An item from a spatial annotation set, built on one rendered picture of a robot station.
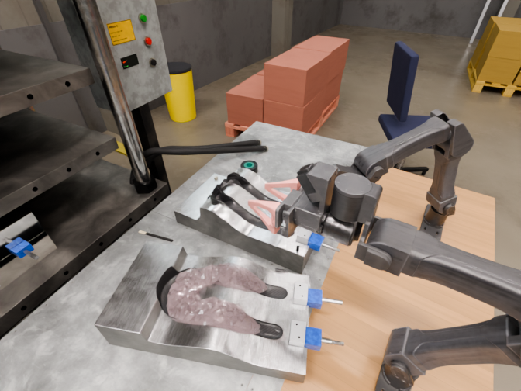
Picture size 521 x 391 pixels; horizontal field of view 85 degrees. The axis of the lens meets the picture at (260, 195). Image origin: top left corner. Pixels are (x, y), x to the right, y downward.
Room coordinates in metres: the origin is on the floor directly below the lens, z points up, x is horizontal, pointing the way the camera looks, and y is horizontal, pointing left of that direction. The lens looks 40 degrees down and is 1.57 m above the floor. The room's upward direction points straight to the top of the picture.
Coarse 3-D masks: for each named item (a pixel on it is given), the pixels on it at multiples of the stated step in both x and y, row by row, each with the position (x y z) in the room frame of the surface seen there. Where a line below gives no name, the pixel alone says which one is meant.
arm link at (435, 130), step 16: (432, 112) 0.75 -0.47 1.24; (416, 128) 0.71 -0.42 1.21; (432, 128) 0.69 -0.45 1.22; (448, 128) 0.68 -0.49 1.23; (464, 128) 0.67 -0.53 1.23; (384, 144) 0.68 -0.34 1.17; (400, 144) 0.67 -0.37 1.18; (416, 144) 0.67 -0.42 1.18; (432, 144) 0.68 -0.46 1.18; (464, 144) 0.68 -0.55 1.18; (368, 160) 0.64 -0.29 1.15; (384, 160) 0.63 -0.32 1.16; (400, 160) 0.66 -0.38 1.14
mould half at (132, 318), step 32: (160, 256) 0.51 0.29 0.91; (192, 256) 0.54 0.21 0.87; (224, 256) 0.53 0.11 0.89; (128, 288) 0.41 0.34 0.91; (224, 288) 0.42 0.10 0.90; (288, 288) 0.44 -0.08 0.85; (96, 320) 0.32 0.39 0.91; (128, 320) 0.32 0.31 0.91; (160, 320) 0.34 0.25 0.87; (288, 320) 0.35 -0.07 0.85; (160, 352) 0.29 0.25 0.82; (192, 352) 0.27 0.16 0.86; (224, 352) 0.26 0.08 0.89; (256, 352) 0.27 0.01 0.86; (288, 352) 0.27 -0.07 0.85
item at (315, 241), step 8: (304, 232) 0.60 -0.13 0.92; (312, 232) 0.61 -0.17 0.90; (296, 240) 0.59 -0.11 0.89; (304, 240) 0.57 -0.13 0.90; (312, 240) 0.57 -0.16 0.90; (320, 240) 0.57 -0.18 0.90; (312, 248) 0.56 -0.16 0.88; (320, 248) 0.56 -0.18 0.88; (328, 248) 0.56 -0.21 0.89; (336, 248) 0.55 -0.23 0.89
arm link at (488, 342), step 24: (408, 336) 0.27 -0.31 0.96; (432, 336) 0.24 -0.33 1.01; (456, 336) 0.22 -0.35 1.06; (480, 336) 0.21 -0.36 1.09; (504, 336) 0.19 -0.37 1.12; (408, 360) 0.22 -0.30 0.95; (432, 360) 0.21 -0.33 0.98; (456, 360) 0.20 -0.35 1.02; (480, 360) 0.19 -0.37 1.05; (504, 360) 0.17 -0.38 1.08
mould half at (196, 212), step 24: (240, 168) 0.91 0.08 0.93; (240, 192) 0.78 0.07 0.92; (264, 192) 0.81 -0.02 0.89; (288, 192) 0.83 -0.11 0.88; (192, 216) 0.72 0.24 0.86; (216, 216) 0.67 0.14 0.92; (240, 240) 0.63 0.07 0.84; (264, 240) 0.59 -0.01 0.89; (288, 240) 0.59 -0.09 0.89; (288, 264) 0.55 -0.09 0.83
